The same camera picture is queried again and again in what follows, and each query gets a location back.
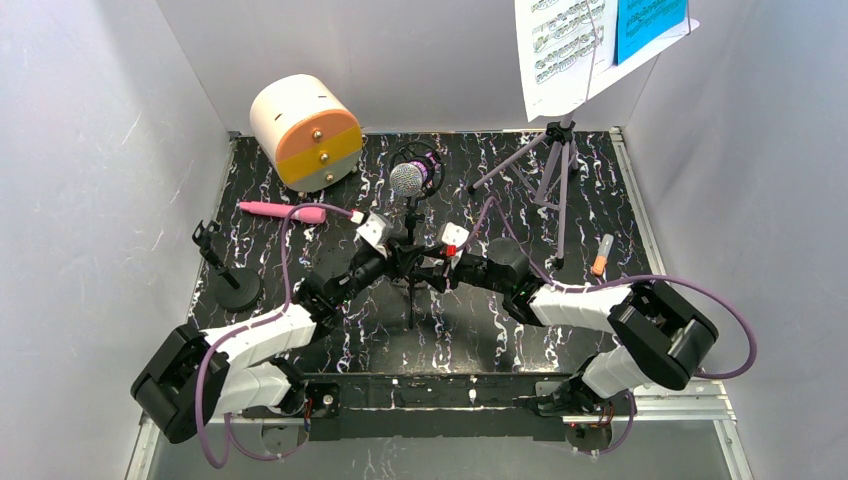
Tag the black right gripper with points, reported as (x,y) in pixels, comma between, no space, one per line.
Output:
(436,266)

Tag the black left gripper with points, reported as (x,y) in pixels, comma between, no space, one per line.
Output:
(390,250)

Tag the silver mesh studio microphone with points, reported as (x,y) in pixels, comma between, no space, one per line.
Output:
(407,179)

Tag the pink microphone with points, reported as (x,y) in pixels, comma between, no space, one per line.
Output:
(310,215)

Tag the black tripod microphone stand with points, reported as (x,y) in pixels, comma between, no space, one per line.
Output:
(417,150)

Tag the black round-base mic stand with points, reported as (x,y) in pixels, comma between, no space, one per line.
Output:
(235,289)

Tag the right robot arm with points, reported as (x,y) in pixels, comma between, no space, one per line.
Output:
(662,337)

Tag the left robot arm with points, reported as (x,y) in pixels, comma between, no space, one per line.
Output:
(196,375)

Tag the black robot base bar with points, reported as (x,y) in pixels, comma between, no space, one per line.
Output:
(349,406)

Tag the lilac music stand tripod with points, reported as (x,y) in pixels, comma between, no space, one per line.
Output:
(552,190)

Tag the orange grey marker pen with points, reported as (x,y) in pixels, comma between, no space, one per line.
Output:
(600,262)

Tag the round pastel drawer cabinet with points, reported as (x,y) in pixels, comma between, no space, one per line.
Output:
(310,138)

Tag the white sheet music page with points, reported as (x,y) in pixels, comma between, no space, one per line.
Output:
(566,51)

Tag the blue sheet music page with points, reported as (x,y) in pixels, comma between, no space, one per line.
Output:
(641,21)

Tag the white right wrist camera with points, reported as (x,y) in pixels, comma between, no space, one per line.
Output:
(452,237)

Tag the aluminium rail right edge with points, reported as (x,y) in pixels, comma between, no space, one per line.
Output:
(703,400)

